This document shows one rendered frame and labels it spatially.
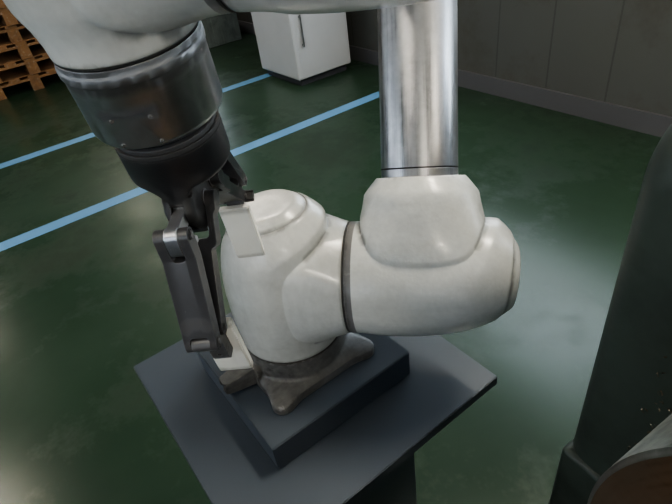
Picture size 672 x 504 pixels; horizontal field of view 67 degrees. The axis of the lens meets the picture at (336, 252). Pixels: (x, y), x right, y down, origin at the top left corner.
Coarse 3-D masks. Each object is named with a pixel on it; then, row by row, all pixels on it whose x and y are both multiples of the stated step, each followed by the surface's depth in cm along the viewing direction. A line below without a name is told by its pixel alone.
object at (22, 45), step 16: (0, 0) 474; (0, 16) 523; (0, 32) 487; (16, 32) 494; (0, 48) 491; (16, 48) 498; (32, 48) 543; (0, 64) 500; (16, 64) 504; (32, 64) 512; (48, 64) 542; (0, 80) 501; (16, 80) 511; (32, 80) 519; (0, 96) 508
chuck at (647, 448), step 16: (656, 432) 27; (640, 448) 26; (656, 448) 25; (624, 464) 27; (640, 464) 26; (656, 464) 25; (608, 480) 28; (624, 480) 27; (640, 480) 26; (656, 480) 25; (592, 496) 30; (608, 496) 29; (624, 496) 28; (640, 496) 27; (656, 496) 26
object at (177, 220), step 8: (176, 208) 36; (176, 216) 36; (184, 216) 36; (168, 224) 35; (176, 224) 35; (184, 224) 36; (168, 232) 34; (176, 232) 34; (168, 240) 34; (176, 240) 34; (168, 248) 34; (176, 248) 34; (176, 256) 35
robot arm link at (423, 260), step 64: (448, 0) 61; (384, 64) 63; (448, 64) 62; (384, 128) 65; (448, 128) 63; (384, 192) 63; (448, 192) 61; (384, 256) 62; (448, 256) 60; (512, 256) 62; (384, 320) 64; (448, 320) 63
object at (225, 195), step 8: (216, 176) 40; (224, 176) 42; (216, 184) 40; (224, 184) 42; (232, 184) 46; (224, 192) 44; (232, 192) 46; (240, 192) 48; (248, 192) 50; (224, 200) 48; (232, 200) 48; (240, 200) 49; (248, 200) 50
